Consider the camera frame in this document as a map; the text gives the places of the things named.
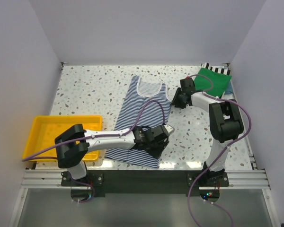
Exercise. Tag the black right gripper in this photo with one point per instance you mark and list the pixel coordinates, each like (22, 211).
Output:
(175, 101)

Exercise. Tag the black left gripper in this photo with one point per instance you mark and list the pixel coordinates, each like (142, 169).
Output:
(156, 153)

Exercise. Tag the blue white striped tank top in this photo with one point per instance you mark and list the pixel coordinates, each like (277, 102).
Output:
(145, 104)

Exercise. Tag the green tank top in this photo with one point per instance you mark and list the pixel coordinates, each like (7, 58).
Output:
(213, 82)

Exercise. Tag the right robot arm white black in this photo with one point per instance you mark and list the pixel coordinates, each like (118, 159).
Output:
(225, 124)

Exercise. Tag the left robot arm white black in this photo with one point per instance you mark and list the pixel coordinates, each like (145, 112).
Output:
(73, 144)

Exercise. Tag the blue folded tank top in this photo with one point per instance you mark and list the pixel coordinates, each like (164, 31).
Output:
(229, 89)

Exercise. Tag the black white striped folded top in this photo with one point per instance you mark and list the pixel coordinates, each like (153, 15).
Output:
(215, 68)

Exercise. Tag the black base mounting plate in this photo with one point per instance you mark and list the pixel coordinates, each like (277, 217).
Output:
(99, 183)

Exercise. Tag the yellow plastic tray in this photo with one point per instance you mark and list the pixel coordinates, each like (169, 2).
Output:
(46, 128)

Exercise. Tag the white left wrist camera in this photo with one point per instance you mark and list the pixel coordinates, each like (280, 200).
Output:
(169, 129)

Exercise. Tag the aluminium front rail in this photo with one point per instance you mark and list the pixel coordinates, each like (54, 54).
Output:
(252, 179)

